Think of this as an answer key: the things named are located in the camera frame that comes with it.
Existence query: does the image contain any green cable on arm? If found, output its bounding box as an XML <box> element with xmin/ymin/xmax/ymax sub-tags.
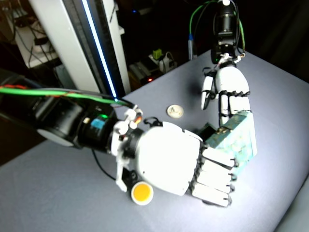
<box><xmin>189</xmin><ymin>1</ymin><xmax>218</xmax><ymax>36</ymax></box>
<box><xmin>0</xmin><ymin>87</ymin><xmax>131</xmax><ymax>107</ymax></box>

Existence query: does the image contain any white column with blue light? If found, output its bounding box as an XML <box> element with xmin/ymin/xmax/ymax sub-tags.
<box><xmin>28</xmin><ymin>0</ymin><xmax>132</xmax><ymax>102</ymax></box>

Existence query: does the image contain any grey plug connector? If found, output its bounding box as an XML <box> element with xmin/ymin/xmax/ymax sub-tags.
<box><xmin>188</xmin><ymin>33</ymin><xmax>195</xmax><ymax>60</ymax></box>

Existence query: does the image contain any white cup with yellow filling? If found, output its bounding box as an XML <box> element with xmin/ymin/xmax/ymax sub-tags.
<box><xmin>130</xmin><ymin>181</ymin><xmax>155</xmax><ymax>205</ymax></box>

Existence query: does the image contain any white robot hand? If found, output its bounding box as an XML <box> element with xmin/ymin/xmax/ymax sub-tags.
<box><xmin>137</xmin><ymin>121</ymin><xmax>237</xmax><ymax>208</ymax></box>
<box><xmin>200</xmin><ymin>64</ymin><xmax>252</xmax><ymax>127</ymax></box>

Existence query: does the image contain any teal metal box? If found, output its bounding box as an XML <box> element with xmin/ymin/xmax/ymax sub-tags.
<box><xmin>194</xmin><ymin>110</ymin><xmax>258</xmax><ymax>181</ymax></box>

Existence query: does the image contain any small round silver tin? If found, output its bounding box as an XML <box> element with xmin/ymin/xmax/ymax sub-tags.
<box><xmin>166</xmin><ymin>104</ymin><xmax>184</xmax><ymax>119</ymax></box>

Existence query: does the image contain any black device with red light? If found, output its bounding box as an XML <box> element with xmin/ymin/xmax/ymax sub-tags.
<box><xmin>129</xmin><ymin>61</ymin><xmax>160</xmax><ymax>85</ymax></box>

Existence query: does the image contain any white power strip with plugs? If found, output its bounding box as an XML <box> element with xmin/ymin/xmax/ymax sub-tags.
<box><xmin>148</xmin><ymin>51</ymin><xmax>178</xmax><ymax>73</ymax></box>

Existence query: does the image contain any braided green yellow cable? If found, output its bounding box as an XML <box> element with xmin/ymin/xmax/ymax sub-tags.
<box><xmin>235</xmin><ymin>9</ymin><xmax>246</xmax><ymax>58</ymax></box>

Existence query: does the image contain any white shelf with cables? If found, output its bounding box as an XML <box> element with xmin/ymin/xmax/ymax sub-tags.
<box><xmin>11</xmin><ymin>19</ymin><xmax>60</xmax><ymax>68</ymax></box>

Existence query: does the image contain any grey table cloth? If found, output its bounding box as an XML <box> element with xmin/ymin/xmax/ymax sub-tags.
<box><xmin>0</xmin><ymin>47</ymin><xmax>309</xmax><ymax>232</ymax></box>

